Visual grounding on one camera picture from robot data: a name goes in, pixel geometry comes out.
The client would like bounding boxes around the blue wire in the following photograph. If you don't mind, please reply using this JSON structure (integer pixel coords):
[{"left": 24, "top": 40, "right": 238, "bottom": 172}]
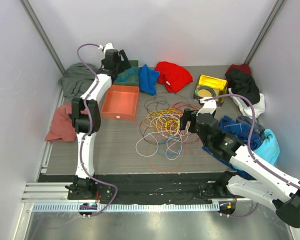
[
  {"left": 157, "top": 136, "right": 185, "bottom": 160},
  {"left": 117, "top": 66, "right": 140, "bottom": 83}
]

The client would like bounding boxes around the white wire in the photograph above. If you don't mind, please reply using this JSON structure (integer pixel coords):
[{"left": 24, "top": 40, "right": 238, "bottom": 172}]
[{"left": 135, "top": 114, "right": 191, "bottom": 161}]

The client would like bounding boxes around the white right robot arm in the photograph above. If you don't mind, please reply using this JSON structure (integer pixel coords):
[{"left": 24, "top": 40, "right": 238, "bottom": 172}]
[{"left": 179, "top": 108, "right": 300, "bottom": 228}]

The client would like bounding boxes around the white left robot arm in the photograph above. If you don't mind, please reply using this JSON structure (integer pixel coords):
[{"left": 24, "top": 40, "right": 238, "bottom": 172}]
[{"left": 66, "top": 46, "right": 131, "bottom": 200}]

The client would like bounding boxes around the green plastic tray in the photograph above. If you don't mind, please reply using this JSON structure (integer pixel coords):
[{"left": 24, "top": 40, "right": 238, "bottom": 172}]
[{"left": 113, "top": 60, "right": 139, "bottom": 87}]

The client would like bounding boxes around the royal blue cloth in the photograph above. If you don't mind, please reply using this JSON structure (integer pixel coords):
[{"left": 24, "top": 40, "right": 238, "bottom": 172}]
[{"left": 138, "top": 64, "right": 160, "bottom": 96}]

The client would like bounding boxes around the blue plaid cloth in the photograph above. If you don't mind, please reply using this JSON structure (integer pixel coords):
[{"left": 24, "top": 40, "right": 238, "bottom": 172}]
[{"left": 203, "top": 115, "right": 265, "bottom": 162}]

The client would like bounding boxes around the gold tin box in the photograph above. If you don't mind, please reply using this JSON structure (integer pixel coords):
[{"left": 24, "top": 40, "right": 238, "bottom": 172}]
[{"left": 193, "top": 74, "right": 228, "bottom": 100}]

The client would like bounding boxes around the grey cloth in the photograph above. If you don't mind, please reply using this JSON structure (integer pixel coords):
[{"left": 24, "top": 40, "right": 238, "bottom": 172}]
[{"left": 58, "top": 63, "right": 95, "bottom": 101}]

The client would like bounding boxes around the orange plastic tray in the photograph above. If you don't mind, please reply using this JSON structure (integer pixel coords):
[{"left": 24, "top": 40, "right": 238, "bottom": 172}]
[{"left": 101, "top": 85, "right": 140, "bottom": 121}]

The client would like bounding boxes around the white cloth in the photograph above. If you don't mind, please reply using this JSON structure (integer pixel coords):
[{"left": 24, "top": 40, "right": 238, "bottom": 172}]
[{"left": 228, "top": 87, "right": 266, "bottom": 119}]

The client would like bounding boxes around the black cloth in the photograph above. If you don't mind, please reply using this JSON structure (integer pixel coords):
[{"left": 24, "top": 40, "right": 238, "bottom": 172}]
[{"left": 226, "top": 68, "right": 261, "bottom": 105}]

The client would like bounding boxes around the cyan cloth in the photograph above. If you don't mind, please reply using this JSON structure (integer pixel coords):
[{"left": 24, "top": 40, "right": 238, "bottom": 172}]
[{"left": 253, "top": 129, "right": 280, "bottom": 166}]

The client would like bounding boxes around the dark red cloth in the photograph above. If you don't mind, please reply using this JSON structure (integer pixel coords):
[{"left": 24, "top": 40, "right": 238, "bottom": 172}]
[{"left": 225, "top": 63, "right": 252, "bottom": 76}]

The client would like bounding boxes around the salmon pink cloth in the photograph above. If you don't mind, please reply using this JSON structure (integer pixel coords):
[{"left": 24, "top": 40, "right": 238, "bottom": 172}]
[{"left": 45, "top": 103, "right": 77, "bottom": 143}]

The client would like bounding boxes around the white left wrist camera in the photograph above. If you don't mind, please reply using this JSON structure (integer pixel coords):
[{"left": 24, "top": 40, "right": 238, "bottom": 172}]
[{"left": 98, "top": 42, "right": 114, "bottom": 54}]

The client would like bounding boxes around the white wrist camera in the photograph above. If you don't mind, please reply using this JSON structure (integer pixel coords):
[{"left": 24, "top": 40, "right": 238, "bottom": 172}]
[
  {"left": 98, "top": 42, "right": 114, "bottom": 54},
  {"left": 196, "top": 97, "right": 217, "bottom": 116}
]

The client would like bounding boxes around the yellow wire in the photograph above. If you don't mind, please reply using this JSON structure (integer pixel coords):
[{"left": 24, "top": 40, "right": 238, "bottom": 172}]
[{"left": 141, "top": 107, "right": 186, "bottom": 137}]

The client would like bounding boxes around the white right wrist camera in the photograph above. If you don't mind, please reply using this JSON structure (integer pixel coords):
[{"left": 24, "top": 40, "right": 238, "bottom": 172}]
[{"left": 196, "top": 97, "right": 217, "bottom": 116}]

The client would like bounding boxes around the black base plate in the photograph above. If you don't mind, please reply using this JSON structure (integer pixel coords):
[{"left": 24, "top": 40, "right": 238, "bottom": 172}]
[{"left": 38, "top": 173, "right": 234, "bottom": 205}]

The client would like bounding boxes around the white slotted cable duct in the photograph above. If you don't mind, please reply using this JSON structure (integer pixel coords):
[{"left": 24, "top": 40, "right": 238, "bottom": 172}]
[{"left": 32, "top": 201, "right": 220, "bottom": 213}]

